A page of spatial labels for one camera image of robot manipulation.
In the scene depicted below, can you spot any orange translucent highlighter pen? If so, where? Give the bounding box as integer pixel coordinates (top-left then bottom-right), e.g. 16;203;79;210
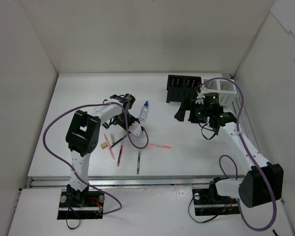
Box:
148;143;172;149

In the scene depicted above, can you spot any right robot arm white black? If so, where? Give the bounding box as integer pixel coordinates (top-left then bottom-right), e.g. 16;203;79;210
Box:
175;92;284;208

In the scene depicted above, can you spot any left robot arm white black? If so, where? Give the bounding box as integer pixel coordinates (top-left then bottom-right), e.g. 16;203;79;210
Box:
65;93;143;207

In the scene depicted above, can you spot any black ink pen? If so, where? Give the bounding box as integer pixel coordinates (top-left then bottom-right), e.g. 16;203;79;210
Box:
111;135;127;148

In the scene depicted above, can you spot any black slotted pen holder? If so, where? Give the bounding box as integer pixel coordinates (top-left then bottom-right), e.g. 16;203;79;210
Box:
166;75;202;103

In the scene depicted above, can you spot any white eraser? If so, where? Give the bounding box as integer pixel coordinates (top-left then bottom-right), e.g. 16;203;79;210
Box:
110;133;115;144

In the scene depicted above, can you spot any small blue cap spray bottle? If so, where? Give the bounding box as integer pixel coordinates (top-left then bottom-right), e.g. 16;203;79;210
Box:
139;101;149;121

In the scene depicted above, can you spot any red ink pen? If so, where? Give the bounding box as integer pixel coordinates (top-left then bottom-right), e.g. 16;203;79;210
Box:
117;144;123;166

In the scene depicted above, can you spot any pink translucent pen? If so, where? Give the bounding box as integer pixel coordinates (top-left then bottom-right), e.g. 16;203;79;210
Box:
104;133;115;159

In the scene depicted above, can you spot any tan cork block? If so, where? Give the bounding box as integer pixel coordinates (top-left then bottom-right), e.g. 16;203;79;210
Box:
100;142;108;149

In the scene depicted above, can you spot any white slotted pen holder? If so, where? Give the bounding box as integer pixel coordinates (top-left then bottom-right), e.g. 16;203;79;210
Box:
196;79;237;107

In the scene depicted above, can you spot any green ink pen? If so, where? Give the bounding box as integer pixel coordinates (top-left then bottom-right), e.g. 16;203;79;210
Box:
136;151;141;175

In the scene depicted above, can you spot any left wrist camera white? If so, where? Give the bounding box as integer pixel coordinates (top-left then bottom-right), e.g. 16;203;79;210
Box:
128;122;143;138

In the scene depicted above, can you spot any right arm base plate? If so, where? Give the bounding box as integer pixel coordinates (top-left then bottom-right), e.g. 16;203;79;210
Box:
192;183;239;217

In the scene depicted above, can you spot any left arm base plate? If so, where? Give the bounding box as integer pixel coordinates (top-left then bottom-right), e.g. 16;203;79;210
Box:
57;190;105;220

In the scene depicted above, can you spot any aluminium rail front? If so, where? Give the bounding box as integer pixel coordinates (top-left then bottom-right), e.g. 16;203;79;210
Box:
27;175;223;188

